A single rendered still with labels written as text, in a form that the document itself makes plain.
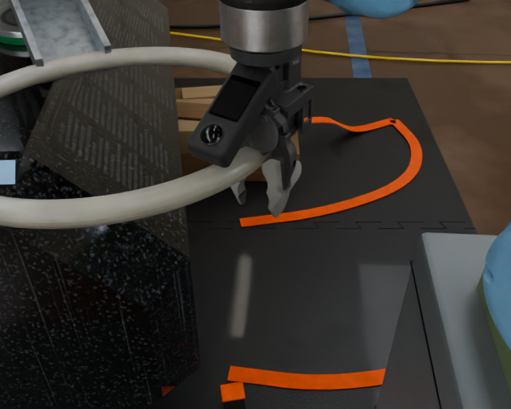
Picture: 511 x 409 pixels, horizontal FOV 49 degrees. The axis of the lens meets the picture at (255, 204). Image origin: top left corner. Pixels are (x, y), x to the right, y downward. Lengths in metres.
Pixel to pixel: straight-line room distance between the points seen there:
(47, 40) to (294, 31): 0.60
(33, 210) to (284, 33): 0.30
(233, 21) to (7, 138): 0.54
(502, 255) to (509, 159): 2.23
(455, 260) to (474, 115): 2.12
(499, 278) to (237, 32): 0.34
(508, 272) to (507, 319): 0.04
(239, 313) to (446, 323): 1.12
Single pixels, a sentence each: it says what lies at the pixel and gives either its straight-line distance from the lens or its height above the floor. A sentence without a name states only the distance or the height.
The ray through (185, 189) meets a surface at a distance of 0.58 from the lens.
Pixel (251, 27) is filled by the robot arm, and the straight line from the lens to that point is 0.56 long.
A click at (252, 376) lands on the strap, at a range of 1.58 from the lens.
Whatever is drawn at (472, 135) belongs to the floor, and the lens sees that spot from 2.67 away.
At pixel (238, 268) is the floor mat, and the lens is 1.84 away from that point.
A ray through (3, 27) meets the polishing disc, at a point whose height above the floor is 0.87.
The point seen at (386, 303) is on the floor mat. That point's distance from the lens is 1.78.
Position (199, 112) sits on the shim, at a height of 0.26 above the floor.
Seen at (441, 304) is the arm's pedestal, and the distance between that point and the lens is 0.67.
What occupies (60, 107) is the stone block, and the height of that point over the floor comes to 0.82.
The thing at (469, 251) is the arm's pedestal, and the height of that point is 0.85.
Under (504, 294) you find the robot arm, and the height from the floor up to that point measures 1.09.
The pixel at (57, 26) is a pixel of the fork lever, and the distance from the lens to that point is 1.10.
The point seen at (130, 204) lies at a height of 0.98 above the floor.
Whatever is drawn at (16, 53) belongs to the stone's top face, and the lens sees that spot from 1.30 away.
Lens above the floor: 1.34
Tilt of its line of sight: 40 degrees down
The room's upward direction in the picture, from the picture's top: straight up
